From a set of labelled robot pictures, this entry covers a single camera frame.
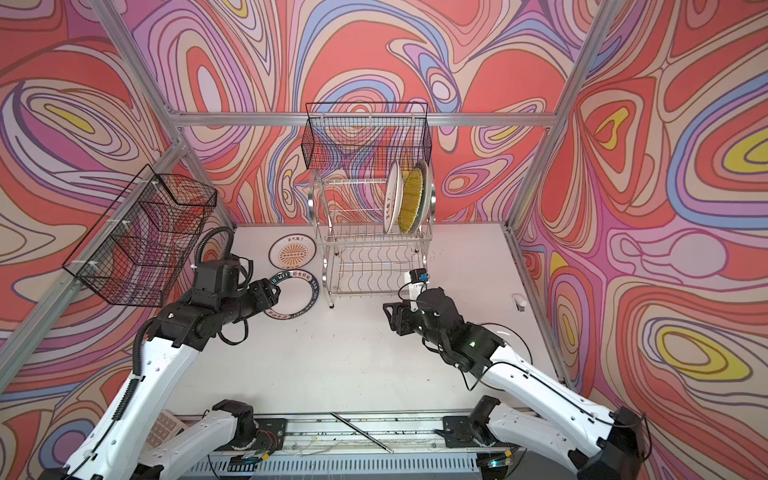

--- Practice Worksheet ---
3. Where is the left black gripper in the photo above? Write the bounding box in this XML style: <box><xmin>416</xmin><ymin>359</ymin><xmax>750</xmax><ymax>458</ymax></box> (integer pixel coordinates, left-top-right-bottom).
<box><xmin>217</xmin><ymin>276</ymin><xmax>283</xmax><ymax>327</ymax></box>

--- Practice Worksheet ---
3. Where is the dark green rim plate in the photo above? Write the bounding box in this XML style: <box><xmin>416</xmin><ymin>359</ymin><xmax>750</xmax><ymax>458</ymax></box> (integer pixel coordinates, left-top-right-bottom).
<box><xmin>265</xmin><ymin>269</ymin><xmax>320</xmax><ymax>320</ymax></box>

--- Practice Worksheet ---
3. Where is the light green flower plate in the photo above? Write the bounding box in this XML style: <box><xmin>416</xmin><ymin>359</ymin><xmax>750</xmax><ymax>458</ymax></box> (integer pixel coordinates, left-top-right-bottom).
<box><xmin>419</xmin><ymin>163</ymin><xmax>434</xmax><ymax>225</ymax></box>

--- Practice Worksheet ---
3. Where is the yellow woven pattern plate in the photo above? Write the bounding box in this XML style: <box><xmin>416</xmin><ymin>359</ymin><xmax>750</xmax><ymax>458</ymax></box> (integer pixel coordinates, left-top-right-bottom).
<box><xmin>398</xmin><ymin>165</ymin><xmax>426</xmax><ymax>234</ymax></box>

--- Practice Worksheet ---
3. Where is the orange sunburst plate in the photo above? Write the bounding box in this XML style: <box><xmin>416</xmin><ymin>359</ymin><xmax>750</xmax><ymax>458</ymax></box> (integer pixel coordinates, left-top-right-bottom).
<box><xmin>268</xmin><ymin>233</ymin><xmax>317</xmax><ymax>270</ymax></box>
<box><xmin>383</xmin><ymin>161</ymin><xmax>403</xmax><ymax>234</ymax></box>

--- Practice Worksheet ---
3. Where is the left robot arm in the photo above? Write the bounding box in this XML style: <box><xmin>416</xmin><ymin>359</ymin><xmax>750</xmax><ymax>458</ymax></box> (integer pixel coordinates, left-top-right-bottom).
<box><xmin>40</xmin><ymin>254</ymin><xmax>280</xmax><ymax>479</ymax></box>

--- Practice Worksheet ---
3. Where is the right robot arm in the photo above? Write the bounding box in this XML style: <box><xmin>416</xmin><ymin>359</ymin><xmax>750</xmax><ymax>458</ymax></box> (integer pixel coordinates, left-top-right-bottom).
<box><xmin>382</xmin><ymin>288</ymin><xmax>650</xmax><ymax>479</ymax></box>

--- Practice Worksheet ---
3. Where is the silver two-tier dish rack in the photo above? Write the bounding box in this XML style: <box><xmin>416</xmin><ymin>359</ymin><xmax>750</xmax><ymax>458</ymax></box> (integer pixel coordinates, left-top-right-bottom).
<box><xmin>307</xmin><ymin>170</ymin><xmax>437</xmax><ymax>308</ymax></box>

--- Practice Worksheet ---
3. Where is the white black-rim plate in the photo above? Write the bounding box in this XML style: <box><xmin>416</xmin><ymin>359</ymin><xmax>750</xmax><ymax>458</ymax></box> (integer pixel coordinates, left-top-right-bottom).
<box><xmin>482</xmin><ymin>322</ymin><xmax>533</xmax><ymax>364</ymax></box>

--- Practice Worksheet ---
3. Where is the small white clip object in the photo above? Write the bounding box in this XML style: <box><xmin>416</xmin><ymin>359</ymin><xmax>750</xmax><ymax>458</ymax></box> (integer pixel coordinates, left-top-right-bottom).
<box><xmin>512</xmin><ymin>293</ymin><xmax>529</xmax><ymax>313</ymax></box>

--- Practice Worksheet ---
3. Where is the black thin rod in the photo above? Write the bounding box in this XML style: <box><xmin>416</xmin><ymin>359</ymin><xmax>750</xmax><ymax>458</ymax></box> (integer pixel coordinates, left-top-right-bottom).
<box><xmin>330</xmin><ymin>412</ymin><xmax>394</xmax><ymax>454</ymax></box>

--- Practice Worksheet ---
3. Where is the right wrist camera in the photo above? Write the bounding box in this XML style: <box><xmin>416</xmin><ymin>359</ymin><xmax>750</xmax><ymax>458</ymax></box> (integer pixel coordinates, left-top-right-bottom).
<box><xmin>406</xmin><ymin>268</ymin><xmax>429</xmax><ymax>300</ymax></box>

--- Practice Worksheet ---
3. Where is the black wire basket left wall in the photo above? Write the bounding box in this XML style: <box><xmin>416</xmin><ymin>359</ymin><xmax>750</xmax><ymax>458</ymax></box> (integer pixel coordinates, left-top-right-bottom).
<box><xmin>62</xmin><ymin>165</ymin><xmax>217</xmax><ymax>307</ymax></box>

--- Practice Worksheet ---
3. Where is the black wire basket wall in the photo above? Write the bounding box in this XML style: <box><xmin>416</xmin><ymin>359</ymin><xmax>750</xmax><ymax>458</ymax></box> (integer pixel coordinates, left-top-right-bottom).
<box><xmin>62</xmin><ymin>165</ymin><xmax>217</xmax><ymax>307</ymax></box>
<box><xmin>301</xmin><ymin>100</ymin><xmax>432</xmax><ymax>179</ymax></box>

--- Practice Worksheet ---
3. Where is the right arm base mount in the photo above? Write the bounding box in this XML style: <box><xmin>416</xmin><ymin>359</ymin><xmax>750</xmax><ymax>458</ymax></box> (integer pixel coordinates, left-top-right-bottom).
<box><xmin>434</xmin><ymin>415</ymin><xmax>520</xmax><ymax>451</ymax></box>

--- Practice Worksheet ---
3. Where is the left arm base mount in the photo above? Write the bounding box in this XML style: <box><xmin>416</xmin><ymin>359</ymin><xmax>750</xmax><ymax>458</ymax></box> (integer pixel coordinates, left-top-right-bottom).
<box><xmin>214</xmin><ymin>417</ymin><xmax>288</xmax><ymax>455</ymax></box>

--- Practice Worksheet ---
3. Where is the black wire basket back wall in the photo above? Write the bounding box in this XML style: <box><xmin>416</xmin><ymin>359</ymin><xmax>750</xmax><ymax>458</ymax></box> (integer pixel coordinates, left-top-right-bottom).
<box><xmin>301</xmin><ymin>100</ymin><xmax>432</xmax><ymax>179</ymax></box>

